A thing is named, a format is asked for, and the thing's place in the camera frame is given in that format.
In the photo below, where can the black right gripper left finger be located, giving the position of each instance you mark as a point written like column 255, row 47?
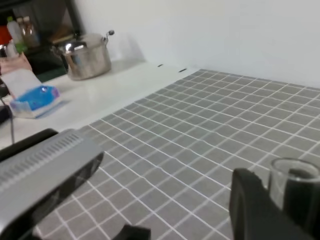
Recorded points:
column 130, row 232

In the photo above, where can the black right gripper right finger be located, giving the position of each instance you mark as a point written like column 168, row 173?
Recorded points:
column 253, row 214

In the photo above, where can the clear glass test tube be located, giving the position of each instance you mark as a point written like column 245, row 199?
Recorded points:
column 292, row 182

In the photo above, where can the grey checked tablecloth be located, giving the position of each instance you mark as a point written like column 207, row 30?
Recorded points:
column 169, row 156

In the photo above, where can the blue white tissue pack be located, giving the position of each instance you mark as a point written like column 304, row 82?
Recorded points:
column 37, row 102

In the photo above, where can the stainless steel pot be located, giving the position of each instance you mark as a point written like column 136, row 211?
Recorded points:
column 85, row 56

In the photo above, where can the brown glass bottle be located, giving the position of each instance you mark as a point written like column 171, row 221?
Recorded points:
column 29, row 33

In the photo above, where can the bottle with green cap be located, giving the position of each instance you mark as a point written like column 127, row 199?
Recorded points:
column 16, row 35

